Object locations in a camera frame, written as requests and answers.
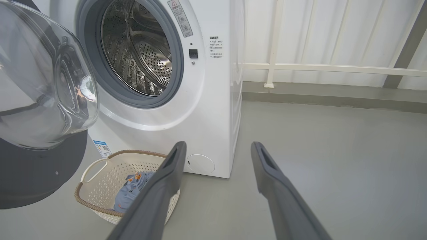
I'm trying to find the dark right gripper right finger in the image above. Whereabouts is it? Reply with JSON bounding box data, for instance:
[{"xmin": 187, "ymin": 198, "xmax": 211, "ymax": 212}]
[{"xmin": 251, "ymin": 142, "xmax": 332, "ymax": 240}]

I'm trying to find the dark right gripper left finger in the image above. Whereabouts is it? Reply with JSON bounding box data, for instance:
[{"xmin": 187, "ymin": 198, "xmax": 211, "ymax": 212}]
[{"xmin": 107, "ymin": 141, "xmax": 187, "ymax": 240}]

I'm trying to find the blue bear-print clothing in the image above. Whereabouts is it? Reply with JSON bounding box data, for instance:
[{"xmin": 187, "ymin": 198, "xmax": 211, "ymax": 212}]
[{"xmin": 113, "ymin": 171, "xmax": 155, "ymax": 214}]

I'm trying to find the black-rimmed glass washer door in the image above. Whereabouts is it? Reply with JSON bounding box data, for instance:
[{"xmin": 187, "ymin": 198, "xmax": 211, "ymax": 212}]
[{"xmin": 0, "ymin": 0, "xmax": 100, "ymax": 210}]

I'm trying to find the white front-load washing machine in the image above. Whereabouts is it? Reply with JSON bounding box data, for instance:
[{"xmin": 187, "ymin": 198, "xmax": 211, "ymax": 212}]
[{"xmin": 32, "ymin": 0, "xmax": 246, "ymax": 179}]

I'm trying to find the grey rubber door gasket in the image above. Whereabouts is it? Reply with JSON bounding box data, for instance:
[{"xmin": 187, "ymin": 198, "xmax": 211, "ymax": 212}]
[{"xmin": 75, "ymin": 0, "xmax": 184, "ymax": 109}]

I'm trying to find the stainless steel washing machine drum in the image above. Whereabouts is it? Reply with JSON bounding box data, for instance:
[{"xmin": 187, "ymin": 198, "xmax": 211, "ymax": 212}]
[{"xmin": 101, "ymin": 0, "xmax": 173, "ymax": 96}]

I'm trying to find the cream laundry basket brown rim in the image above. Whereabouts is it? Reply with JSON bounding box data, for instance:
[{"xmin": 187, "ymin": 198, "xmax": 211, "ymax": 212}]
[{"xmin": 74, "ymin": 150, "xmax": 180, "ymax": 225}]

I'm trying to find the round white filter cover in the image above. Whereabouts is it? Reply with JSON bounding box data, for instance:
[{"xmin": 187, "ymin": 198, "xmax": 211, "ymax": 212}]
[{"xmin": 186, "ymin": 154, "xmax": 216, "ymax": 174}]

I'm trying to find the blue energy label sticker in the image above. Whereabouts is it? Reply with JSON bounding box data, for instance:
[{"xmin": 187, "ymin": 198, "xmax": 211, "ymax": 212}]
[{"xmin": 93, "ymin": 140, "xmax": 112, "ymax": 158}]

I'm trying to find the white metal railing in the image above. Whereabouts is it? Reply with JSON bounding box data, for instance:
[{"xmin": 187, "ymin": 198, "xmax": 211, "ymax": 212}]
[{"xmin": 243, "ymin": 0, "xmax": 427, "ymax": 89}]

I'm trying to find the grey warning sticker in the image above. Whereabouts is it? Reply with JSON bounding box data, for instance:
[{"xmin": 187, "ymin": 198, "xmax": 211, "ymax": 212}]
[{"xmin": 168, "ymin": 0, "xmax": 193, "ymax": 38}]

